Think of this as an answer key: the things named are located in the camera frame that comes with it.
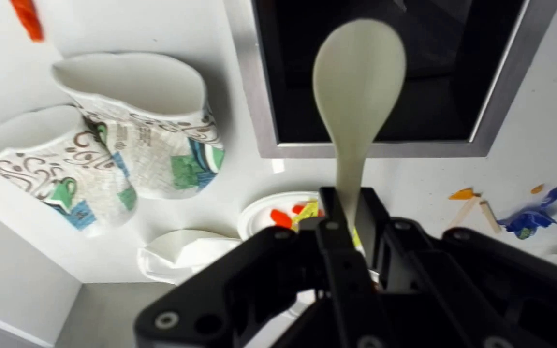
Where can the white paper plate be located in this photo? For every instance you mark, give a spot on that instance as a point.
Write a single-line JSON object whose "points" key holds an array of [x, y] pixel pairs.
{"points": [[255, 215]]}

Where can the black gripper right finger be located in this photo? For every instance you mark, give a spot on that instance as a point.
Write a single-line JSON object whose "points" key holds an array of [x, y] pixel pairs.
{"points": [[472, 290]]}

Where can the red snack stick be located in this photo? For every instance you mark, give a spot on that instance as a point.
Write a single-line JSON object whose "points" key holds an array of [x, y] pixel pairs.
{"points": [[27, 19]]}

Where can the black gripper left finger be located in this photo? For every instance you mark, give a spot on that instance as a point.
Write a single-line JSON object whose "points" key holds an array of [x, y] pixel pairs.
{"points": [[259, 290]]}

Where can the wooden stirrer stick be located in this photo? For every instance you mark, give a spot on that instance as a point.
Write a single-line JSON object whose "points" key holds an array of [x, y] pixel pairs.
{"points": [[464, 213], [489, 215]]}

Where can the small orange crisp piece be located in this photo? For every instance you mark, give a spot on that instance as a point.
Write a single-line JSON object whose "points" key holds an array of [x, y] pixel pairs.
{"points": [[464, 193]]}

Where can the cream plastic spoon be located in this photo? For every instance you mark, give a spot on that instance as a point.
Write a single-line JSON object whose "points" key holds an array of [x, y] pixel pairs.
{"points": [[356, 83]]}

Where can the blue torn wrapper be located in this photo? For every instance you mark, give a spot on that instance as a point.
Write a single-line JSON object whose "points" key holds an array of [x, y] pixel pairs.
{"points": [[530, 219]]}

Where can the printed paper cup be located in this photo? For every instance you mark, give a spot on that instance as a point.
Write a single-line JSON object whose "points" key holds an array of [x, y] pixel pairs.
{"points": [[46, 166], [135, 89]]}

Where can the steel framed countertop opening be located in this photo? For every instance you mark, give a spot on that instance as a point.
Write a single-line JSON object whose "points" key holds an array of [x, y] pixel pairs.
{"points": [[251, 97]]}

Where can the white paper bowl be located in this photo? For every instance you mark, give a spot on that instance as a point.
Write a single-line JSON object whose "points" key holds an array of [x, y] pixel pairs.
{"points": [[188, 253]]}

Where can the red candy pieces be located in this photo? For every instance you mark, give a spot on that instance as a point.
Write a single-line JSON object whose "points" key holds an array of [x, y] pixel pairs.
{"points": [[282, 217]]}

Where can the tiny orange crisp crumb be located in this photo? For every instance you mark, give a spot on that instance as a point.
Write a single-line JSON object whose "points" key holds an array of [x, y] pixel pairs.
{"points": [[536, 188]]}

